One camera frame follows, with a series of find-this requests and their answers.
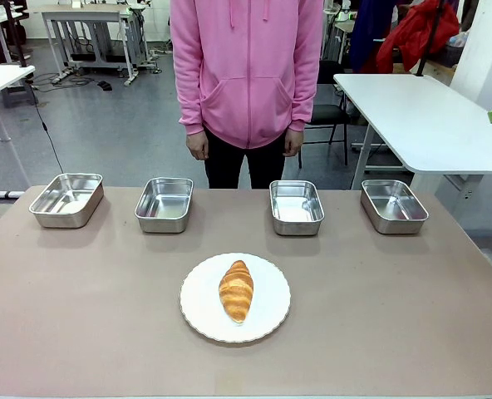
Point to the golden croissant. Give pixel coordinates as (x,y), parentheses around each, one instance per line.
(236,291)

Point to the person's right forearm pink sleeve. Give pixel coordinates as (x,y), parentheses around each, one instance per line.
(188,99)

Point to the person's left forearm pink sleeve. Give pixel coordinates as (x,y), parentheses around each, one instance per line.
(306,95)

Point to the steel rectangular container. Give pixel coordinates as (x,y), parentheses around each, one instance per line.
(163,203)
(67,199)
(296,208)
(393,205)

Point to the person's left hand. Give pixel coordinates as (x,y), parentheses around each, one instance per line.
(293,143)

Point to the person's right hand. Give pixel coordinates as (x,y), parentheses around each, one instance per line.
(197,145)

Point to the large white table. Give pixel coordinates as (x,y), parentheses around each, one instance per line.
(416,112)

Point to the black clamp pole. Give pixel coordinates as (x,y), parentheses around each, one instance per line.
(16,41)
(431,37)

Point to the red jacket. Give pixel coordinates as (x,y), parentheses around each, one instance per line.
(416,33)

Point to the dark blue garment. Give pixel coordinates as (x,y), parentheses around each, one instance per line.
(366,33)

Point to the black folding chair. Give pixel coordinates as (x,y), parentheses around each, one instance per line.
(329,112)

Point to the pink hoodie torso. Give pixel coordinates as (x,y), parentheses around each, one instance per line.
(246,75)

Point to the black trousers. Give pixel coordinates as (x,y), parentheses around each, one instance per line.
(225,170)

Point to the white scalloped plate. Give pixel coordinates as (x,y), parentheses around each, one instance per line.
(200,299)

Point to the black floor pedal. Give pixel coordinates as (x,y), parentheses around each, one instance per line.
(104,85)

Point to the grey metal desk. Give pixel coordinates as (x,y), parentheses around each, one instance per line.
(84,16)

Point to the white power strip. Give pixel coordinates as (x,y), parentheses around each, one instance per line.
(7,194)

